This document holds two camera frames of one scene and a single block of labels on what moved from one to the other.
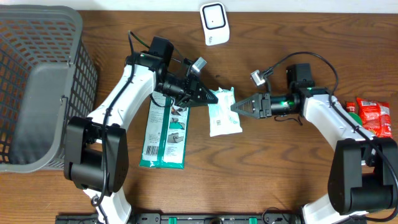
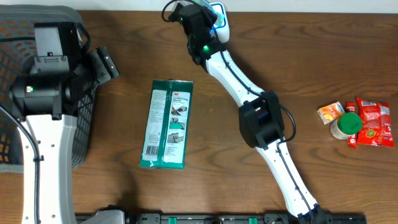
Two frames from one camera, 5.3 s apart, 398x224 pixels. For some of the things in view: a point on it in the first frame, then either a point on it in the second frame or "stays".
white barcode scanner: [215, 23] stays
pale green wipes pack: [222, 119] -> [219, 20]
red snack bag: [375, 116] stays
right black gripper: [267, 107] -> [211, 16]
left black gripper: [194, 86] -> [102, 65]
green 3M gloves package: [166, 133] stays
